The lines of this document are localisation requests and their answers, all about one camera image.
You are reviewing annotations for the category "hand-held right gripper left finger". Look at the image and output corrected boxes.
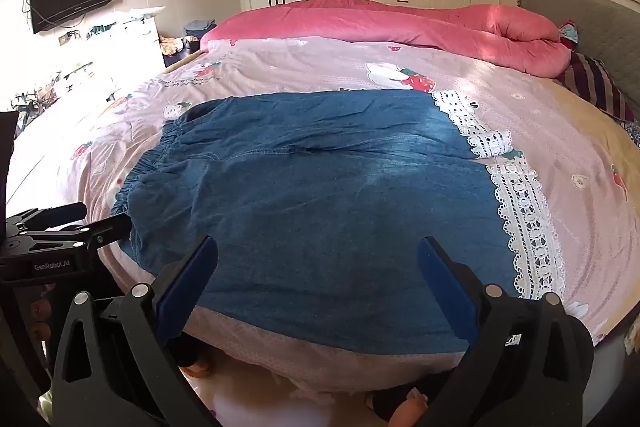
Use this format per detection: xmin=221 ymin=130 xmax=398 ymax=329
xmin=50 ymin=234 xmax=221 ymax=427

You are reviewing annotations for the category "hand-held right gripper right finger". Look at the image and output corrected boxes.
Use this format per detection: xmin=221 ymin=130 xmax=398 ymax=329
xmin=416 ymin=235 xmax=602 ymax=427

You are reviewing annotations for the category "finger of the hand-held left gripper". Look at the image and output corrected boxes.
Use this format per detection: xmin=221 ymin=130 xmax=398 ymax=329
xmin=5 ymin=202 xmax=88 ymax=235
xmin=27 ymin=213 xmax=133 ymax=258

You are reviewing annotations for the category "cluttered white desk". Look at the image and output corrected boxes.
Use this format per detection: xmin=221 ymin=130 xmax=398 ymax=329
xmin=10 ymin=57 xmax=123 ymax=135

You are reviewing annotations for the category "person's foot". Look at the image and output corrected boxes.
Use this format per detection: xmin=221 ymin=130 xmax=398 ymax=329
xmin=366 ymin=384 xmax=441 ymax=427

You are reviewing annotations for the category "strawberry printed bed sheet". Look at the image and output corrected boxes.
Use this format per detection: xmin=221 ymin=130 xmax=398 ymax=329
xmin=54 ymin=36 xmax=640 ymax=390

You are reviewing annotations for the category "white dresser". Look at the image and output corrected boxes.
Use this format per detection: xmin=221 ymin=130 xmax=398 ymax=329
xmin=114 ymin=9 xmax=168 ymax=75

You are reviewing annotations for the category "floral cloth bundle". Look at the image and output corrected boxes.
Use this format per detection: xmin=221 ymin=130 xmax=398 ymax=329
xmin=159 ymin=34 xmax=202 ymax=58

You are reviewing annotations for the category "grey blue cloth pile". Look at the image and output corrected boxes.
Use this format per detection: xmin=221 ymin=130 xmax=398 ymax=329
xmin=183 ymin=20 xmax=218 ymax=40

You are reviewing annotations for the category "striped pillow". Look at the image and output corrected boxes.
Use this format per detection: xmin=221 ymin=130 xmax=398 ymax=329
xmin=554 ymin=52 xmax=637 ymax=124

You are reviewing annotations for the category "pink quilt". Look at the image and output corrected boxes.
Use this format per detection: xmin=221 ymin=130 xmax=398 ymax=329
xmin=200 ymin=0 xmax=576 ymax=80

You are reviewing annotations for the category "grey padded headboard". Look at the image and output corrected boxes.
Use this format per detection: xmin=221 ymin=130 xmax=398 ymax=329
xmin=515 ymin=0 xmax=640 ymax=110

